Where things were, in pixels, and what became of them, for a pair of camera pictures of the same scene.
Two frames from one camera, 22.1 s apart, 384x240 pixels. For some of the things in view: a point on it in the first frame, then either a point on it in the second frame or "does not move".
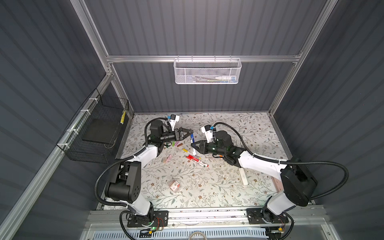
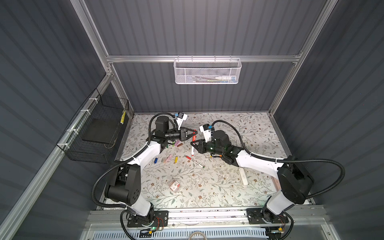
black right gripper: [206, 144] does not move
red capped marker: [195, 161] does not move
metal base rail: [300, 219] does not move
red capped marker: [198, 160] -> [194, 138]
